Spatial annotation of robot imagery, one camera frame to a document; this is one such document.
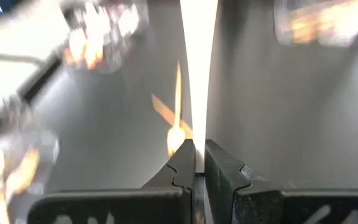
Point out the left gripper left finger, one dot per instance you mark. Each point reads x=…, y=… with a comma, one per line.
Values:
x=182, y=168

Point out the clear plastic container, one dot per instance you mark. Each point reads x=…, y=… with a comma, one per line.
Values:
x=120, y=37
x=322, y=37
x=42, y=146

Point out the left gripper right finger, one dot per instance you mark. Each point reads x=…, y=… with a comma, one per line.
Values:
x=222, y=174

